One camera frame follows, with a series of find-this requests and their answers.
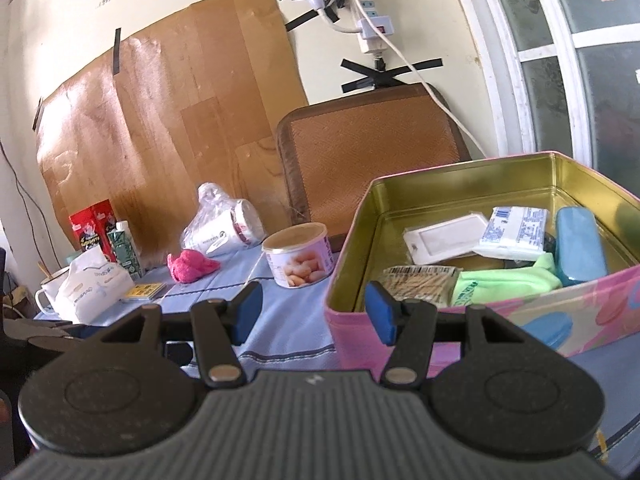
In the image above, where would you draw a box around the cotton swab pack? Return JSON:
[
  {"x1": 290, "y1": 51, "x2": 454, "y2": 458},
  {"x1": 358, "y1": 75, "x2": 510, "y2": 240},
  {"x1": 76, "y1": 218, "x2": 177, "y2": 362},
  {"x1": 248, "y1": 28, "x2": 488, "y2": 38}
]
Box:
[{"x1": 380, "y1": 266, "x2": 460, "y2": 309}]

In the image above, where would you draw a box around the green cloth glove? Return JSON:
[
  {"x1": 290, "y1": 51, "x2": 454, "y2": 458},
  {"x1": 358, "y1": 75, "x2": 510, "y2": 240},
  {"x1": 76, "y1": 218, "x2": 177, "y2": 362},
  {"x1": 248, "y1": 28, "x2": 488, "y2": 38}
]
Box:
[{"x1": 450, "y1": 252, "x2": 562, "y2": 307}]

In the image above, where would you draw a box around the small yellow card pack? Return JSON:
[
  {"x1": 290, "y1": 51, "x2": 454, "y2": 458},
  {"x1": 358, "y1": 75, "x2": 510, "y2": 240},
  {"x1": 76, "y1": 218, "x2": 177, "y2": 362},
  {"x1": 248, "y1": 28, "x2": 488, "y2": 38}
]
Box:
[{"x1": 122, "y1": 283, "x2": 166, "y2": 301}]

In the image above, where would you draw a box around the white packaged pad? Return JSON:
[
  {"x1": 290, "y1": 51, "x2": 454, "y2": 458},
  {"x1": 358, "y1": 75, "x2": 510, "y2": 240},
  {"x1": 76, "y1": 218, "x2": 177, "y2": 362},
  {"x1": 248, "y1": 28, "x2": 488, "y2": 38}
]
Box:
[{"x1": 402, "y1": 214, "x2": 488, "y2": 266}]

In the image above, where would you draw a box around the white blue tissue packet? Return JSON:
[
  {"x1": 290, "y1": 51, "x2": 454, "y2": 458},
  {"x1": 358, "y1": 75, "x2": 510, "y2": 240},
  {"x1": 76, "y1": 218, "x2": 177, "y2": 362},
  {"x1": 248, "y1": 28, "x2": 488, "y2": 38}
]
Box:
[{"x1": 473, "y1": 206, "x2": 548, "y2": 261}]

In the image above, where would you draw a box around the blue plastic case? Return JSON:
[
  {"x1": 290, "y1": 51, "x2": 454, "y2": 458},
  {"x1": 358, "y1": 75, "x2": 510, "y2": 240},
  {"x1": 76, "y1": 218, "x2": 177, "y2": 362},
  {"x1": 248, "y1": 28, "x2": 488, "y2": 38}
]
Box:
[{"x1": 554, "y1": 207, "x2": 608, "y2": 287}]

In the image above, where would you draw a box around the white enamel mug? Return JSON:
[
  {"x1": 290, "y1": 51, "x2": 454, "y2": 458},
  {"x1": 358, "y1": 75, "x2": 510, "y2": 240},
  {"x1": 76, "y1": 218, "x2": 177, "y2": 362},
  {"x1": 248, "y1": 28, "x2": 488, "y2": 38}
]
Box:
[{"x1": 34, "y1": 266, "x2": 70, "y2": 314}]

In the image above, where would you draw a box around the blue striped tablecloth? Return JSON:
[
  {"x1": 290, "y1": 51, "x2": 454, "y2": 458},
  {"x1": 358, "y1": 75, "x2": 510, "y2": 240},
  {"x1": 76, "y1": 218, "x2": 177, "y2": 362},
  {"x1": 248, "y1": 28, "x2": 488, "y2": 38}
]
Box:
[{"x1": 29, "y1": 244, "x2": 640, "y2": 466}]

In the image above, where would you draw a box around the white tissue paper pack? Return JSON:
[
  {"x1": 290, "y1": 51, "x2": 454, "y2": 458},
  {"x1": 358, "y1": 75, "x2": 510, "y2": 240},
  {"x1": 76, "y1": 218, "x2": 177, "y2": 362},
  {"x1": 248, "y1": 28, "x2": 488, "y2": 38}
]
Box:
[{"x1": 54, "y1": 246, "x2": 134, "y2": 324}]

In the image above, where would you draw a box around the plastic bag with paper cups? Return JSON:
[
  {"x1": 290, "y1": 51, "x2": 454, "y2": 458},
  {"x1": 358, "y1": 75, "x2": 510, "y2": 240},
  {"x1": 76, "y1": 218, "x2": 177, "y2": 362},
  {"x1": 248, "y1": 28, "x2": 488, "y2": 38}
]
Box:
[{"x1": 180, "y1": 182, "x2": 265, "y2": 258}]

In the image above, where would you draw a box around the white peanut can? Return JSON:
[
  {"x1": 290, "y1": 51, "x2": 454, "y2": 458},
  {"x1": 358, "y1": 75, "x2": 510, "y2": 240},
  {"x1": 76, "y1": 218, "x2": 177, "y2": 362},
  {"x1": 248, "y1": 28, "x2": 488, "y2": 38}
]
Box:
[{"x1": 262, "y1": 222, "x2": 335, "y2": 289}]

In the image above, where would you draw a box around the green drink carton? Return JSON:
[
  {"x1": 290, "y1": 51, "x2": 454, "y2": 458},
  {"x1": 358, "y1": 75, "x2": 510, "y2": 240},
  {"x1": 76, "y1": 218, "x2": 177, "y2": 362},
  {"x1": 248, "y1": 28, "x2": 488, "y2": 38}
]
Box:
[{"x1": 107, "y1": 221, "x2": 144, "y2": 280}]

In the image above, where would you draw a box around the red snack bag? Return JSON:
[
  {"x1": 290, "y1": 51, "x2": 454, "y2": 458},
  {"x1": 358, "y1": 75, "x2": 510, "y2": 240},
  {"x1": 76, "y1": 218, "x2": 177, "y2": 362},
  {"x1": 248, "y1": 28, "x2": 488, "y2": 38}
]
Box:
[{"x1": 68, "y1": 200, "x2": 116, "y2": 261}]

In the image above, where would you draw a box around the pink macaron tin box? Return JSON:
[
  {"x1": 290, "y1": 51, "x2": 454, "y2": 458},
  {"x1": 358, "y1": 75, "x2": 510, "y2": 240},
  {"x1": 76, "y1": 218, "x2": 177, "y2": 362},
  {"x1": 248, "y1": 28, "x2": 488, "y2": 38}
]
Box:
[{"x1": 323, "y1": 150, "x2": 640, "y2": 384}]

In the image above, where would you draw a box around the brown woven chair back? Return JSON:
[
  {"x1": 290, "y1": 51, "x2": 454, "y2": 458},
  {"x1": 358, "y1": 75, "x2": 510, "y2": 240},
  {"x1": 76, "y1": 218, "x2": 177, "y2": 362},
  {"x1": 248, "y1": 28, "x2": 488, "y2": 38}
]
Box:
[{"x1": 276, "y1": 84, "x2": 471, "y2": 252}]

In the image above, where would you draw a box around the black tape cross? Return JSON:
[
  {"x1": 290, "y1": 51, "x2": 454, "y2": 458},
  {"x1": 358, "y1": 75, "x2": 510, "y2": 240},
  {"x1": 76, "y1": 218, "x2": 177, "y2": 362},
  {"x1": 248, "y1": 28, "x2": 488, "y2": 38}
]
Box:
[{"x1": 339, "y1": 56, "x2": 445, "y2": 94}]

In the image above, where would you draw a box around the white power strip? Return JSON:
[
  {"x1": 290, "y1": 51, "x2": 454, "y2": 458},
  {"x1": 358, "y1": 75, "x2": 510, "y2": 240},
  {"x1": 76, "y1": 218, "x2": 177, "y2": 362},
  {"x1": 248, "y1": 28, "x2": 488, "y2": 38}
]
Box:
[{"x1": 348, "y1": 0, "x2": 395, "y2": 56}]

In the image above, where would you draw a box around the wood pattern wall sheet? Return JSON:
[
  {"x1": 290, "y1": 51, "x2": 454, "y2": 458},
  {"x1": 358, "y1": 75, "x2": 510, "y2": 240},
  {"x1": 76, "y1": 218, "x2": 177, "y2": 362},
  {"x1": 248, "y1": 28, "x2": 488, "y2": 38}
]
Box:
[{"x1": 37, "y1": 0, "x2": 307, "y2": 264}]

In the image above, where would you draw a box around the window frame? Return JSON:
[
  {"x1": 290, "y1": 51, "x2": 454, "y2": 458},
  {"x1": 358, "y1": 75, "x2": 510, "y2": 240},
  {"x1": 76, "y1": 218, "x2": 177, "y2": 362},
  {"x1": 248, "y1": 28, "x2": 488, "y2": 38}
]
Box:
[{"x1": 459, "y1": 0, "x2": 639, "y2": 192}]

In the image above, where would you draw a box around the white power cable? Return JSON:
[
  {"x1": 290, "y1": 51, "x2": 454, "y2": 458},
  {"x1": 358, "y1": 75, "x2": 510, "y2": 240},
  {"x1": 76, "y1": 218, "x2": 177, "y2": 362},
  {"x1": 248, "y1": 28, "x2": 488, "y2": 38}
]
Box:
[{"x1": 351, "y1": 0, "x2": 490, "y2": 158}]

